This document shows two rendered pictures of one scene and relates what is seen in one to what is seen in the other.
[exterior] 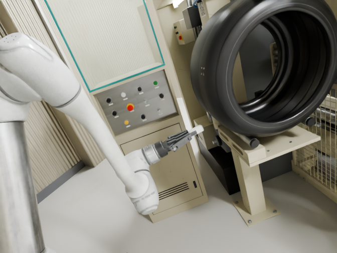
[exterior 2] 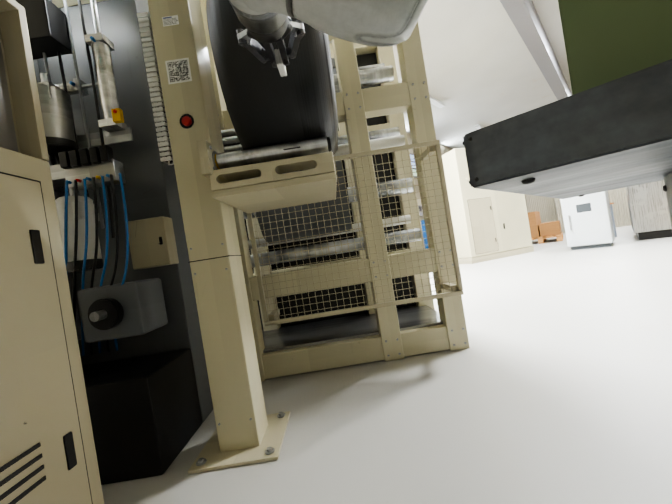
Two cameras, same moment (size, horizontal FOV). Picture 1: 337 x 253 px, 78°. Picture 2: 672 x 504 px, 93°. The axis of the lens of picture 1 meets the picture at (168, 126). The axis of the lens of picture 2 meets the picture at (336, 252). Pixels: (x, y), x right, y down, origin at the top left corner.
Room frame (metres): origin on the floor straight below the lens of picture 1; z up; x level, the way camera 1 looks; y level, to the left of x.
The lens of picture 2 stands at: (0.77, 0.60, 0.58)
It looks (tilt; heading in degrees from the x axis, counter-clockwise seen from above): 0 degrees down; 272
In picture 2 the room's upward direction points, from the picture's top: 9 degrees counter-clockwise
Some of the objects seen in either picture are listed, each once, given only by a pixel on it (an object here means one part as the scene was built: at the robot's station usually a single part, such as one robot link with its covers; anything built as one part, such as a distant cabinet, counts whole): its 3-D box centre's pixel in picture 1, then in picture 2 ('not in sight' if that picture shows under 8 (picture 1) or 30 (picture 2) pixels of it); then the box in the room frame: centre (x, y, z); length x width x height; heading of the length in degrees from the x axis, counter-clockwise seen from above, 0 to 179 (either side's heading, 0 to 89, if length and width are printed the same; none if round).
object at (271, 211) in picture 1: (254, 207); (245, 436); (1.22, -0.44, 0.01); 0.27 x 0.27 x 0.02; 3
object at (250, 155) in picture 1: (238, 139); (274, 174); (0.96, -0.33, 0.83); 0.36 x 0.09 x 0.06; 3
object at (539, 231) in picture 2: not in sight; (540, 226); (-4.05, -7.51, 0.38); 1.31 x 0.93 x 0.77; 50
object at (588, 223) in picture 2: not in sight; (585, 207); (-3.11, -4.67, 0.65); 0.69 x 0.59 x 1.29; 52
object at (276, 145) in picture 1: (263, 136); (284, 195); (0.96, -0.47, 0.80); 0.37 x 0.36 x 0.02; 93
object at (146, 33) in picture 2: not in sight; (159, 90); (1.30, -0.41, 1.19); 0.05 x 0.04 x 0.48; 93
